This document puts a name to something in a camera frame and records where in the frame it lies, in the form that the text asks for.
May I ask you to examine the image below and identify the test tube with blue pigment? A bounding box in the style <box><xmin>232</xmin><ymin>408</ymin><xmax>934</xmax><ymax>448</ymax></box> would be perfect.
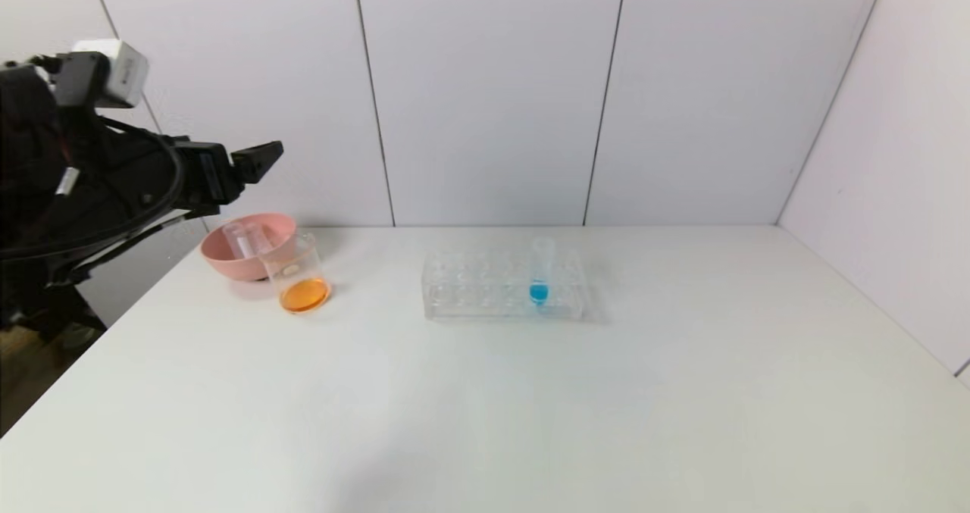
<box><xmin>529</xmin><ymin>237</ymin><xmax>555</xmax><ymax>308</ymax></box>

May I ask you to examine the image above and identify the clear glass beaker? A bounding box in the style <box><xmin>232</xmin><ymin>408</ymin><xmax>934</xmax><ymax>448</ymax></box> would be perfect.
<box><xmin>260</xmin><ymin>230</ymin><xmax>335</xmax><ymax>316</ymax></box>

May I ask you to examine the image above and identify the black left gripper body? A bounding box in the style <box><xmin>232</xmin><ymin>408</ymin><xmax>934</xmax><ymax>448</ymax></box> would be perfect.
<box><xmin>106</xmin><ymin>135</ymin><xmax>243</xmax><ymax>229</ymax></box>

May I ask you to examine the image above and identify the pink plastic bowl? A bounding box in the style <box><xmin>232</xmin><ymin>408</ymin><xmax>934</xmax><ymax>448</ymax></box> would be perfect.
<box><xmin>200</xmin><ymin>212</ymin><xmax>298</xmax><ymax>283</ymax></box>

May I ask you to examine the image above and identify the test tube with red pigment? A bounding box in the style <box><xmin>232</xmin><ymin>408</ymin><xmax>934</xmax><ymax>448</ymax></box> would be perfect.
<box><xmin>222</xmin><ymin>223</ymin><xmax>255</xmax><ymax>261</ymax></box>

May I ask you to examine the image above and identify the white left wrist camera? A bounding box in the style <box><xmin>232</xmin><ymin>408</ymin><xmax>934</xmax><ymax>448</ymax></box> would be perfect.
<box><xmin>70</xmin><ymin>39</ymin><xmax>150</xmax><ymax>110</ymax></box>

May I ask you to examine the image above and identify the clear acrylic test tube rack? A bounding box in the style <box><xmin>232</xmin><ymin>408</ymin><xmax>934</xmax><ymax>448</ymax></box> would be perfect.
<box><xmin>421</xmin><ymin>246</ymin><xmax>589</xmax><ymax>323</ymax></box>

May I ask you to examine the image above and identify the dark furniture piece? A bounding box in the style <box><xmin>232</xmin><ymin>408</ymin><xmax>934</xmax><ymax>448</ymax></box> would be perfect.
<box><xmin>0</xmin><ymin>286</ymin><xmax>108</xmax><ymax>345</ymax></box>

